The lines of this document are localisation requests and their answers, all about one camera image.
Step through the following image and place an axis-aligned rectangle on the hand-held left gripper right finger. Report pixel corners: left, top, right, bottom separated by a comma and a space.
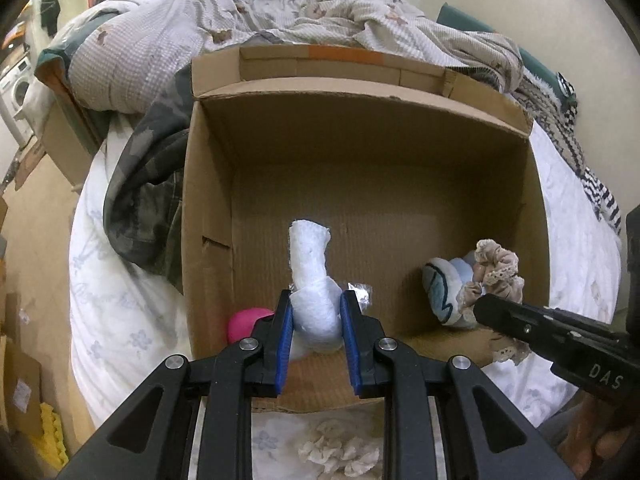
340, 290, 576, 480

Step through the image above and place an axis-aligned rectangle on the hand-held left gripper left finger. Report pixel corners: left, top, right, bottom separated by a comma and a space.
57, 289, 296, 480

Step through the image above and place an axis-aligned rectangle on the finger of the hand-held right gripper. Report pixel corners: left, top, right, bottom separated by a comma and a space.
472, 294, 556, 363

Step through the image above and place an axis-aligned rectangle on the pink ball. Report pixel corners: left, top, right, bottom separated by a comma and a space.
227, 307, 276, 346

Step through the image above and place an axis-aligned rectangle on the white sock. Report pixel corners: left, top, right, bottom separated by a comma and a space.
287, 219, 346, 361

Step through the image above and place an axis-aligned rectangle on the clear plastic wrapper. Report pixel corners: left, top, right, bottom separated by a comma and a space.
346, 282, 373, 311

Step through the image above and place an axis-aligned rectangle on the beige lace scrunchie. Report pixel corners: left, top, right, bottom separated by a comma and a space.
467, 239, 532, 366

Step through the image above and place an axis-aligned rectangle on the white and blue plush toy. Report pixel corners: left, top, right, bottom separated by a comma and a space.
421, 255, 483, 331

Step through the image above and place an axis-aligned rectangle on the cream floral scrunchie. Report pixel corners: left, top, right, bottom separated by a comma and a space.
298, 417, 383, 478

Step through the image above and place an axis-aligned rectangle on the brown cardboard box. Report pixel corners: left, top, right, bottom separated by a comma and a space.
181, 44, 551, 413

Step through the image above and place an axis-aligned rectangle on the person's right hand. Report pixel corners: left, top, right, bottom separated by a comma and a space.
555, 395, 640, 480

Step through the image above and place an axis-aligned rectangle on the black white striped cloth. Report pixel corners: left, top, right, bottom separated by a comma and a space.
575, 165, 623, 236

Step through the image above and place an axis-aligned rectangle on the camouflage garment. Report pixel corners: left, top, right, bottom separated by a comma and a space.
102, 62, 193, 293

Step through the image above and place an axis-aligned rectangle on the patterned knit blanket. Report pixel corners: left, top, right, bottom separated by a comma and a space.
510, 72, 588, 181

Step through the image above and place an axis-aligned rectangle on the black white checked cloth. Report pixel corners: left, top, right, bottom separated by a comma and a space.
556, 72, 580, 121

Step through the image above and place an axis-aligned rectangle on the yellow foam mat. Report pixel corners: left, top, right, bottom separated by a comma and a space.
40, 402, 70, 471

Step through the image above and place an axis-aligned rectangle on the teal pillow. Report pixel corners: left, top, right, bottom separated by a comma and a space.
436, 2, 566, 93

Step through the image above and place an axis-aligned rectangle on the brown cardboard sheet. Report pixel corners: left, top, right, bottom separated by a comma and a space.
0, 335, 43, 436

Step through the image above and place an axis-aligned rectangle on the brown bed base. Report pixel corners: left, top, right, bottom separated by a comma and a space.
40, 87, 108, 188

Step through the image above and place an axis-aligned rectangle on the flat cardboard piece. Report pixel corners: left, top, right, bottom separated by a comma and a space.
0, 135, 46, 196

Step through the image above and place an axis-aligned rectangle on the white washing machine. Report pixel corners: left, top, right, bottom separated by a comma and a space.
0, 55, 38, 141

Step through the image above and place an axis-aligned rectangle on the black hanging garment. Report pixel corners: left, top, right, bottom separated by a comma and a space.
40, 0, 62, 38

